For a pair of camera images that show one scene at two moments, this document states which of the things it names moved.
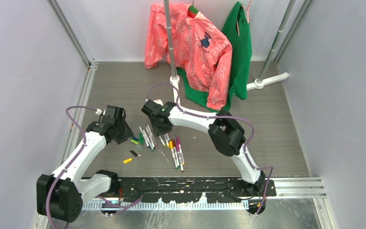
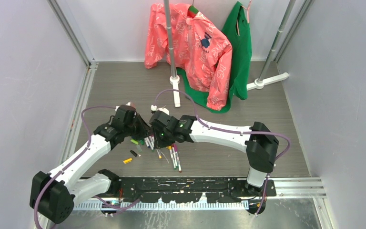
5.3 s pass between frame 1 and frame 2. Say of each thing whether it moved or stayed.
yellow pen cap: stayed
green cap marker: moved
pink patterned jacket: stayed
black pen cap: stayed
